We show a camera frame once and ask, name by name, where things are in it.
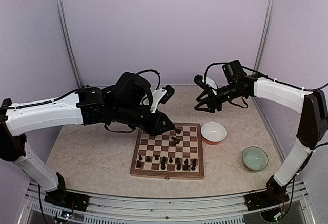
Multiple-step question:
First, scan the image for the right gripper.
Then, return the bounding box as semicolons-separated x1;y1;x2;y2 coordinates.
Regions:
195;82;245;113

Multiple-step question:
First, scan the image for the dark knight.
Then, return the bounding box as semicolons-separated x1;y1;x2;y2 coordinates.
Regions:
183;164;189;171

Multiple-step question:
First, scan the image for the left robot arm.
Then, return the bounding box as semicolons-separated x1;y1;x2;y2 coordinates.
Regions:
1;72;176;206

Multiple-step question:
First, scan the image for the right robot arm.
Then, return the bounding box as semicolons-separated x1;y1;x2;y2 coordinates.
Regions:
194;60;327;206

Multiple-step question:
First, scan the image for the wooden chess board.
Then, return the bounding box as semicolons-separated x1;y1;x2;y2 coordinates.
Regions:
130;123;204;180

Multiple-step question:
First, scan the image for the white and orange bowl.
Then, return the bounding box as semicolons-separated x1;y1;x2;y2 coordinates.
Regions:
201;121;227;145

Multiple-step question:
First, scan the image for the dark pawn front centre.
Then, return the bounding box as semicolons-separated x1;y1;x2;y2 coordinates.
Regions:
160;161;166;170

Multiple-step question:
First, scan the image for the green glass bowl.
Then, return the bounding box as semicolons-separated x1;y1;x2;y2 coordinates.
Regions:
242;146;269;172

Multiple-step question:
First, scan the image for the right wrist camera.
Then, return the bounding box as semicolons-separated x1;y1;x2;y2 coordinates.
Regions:
194;75;216;90

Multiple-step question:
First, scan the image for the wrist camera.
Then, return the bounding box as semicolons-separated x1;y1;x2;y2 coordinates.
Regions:
194;75;216;90
149;85;175;113

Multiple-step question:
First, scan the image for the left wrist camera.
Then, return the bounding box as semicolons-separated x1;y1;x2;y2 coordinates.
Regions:
149;85;175;113

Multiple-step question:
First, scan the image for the aluminium front rail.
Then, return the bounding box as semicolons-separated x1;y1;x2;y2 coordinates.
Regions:
17;180;316;224

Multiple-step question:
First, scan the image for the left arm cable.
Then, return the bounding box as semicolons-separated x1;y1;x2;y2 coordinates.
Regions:
0;69;161;134

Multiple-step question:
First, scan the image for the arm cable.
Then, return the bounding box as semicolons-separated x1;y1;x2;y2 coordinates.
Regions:
0;69;161;134
203;62;328;149

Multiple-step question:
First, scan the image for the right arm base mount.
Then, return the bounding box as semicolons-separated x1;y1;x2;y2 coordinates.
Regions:
244;177;289;211

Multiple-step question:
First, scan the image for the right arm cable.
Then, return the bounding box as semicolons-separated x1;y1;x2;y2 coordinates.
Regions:
203;62;328;149

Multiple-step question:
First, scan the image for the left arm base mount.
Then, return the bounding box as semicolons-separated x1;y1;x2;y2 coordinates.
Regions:
45;184;90;212

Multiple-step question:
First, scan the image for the right aluminium post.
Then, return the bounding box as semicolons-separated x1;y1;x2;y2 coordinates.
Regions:
254;0;275;71

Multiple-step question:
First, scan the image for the aluminium post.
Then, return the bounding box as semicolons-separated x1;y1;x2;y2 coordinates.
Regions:
254;0;275;71
55;0;84;88

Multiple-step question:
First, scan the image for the left aluminium post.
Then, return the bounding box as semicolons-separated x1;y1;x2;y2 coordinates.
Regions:
55;0;84;88

